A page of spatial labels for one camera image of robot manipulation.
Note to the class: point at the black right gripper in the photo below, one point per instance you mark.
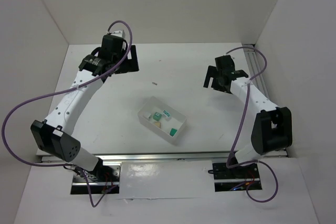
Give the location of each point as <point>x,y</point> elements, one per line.
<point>210,76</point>

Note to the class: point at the white plastic bin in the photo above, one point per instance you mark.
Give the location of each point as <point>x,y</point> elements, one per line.
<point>177,121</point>

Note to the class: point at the white lettered wood block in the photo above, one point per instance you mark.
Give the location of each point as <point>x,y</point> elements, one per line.
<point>166,115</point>

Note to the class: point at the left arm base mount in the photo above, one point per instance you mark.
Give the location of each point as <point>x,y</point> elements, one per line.
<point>97,185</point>

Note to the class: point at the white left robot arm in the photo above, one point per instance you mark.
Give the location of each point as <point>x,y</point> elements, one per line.
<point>54,134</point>

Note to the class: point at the aluminium side rail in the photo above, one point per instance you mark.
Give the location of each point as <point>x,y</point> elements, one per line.
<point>255,64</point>

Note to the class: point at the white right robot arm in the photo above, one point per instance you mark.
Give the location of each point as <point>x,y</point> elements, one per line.
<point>272,128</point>

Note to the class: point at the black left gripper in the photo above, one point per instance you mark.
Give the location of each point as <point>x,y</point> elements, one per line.
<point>128,61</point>

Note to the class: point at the dark green wood block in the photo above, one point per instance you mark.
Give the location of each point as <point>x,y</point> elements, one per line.
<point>173,132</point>

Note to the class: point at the aluminium front rail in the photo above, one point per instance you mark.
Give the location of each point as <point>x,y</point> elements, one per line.
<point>164,156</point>

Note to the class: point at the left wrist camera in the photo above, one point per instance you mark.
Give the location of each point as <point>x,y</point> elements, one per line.
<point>118,33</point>

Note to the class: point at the light green wood block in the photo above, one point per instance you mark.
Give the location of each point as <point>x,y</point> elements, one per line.
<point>157,116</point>

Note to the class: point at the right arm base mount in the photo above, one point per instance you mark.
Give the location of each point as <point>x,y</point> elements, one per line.
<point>235,179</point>

